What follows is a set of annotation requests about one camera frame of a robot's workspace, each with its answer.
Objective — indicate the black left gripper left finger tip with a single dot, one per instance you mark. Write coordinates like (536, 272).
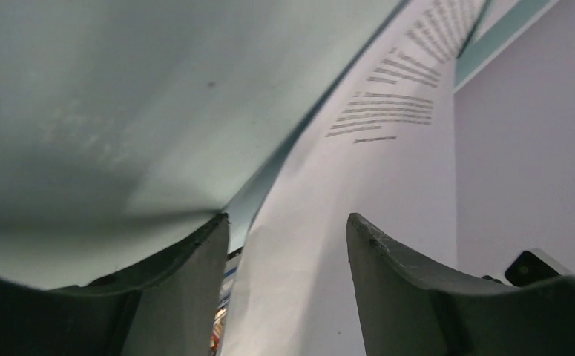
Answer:
(162, 305)

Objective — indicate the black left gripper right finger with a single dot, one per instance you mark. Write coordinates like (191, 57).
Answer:
(410, 304)

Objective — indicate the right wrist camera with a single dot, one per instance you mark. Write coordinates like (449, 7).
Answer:
(531, 266)

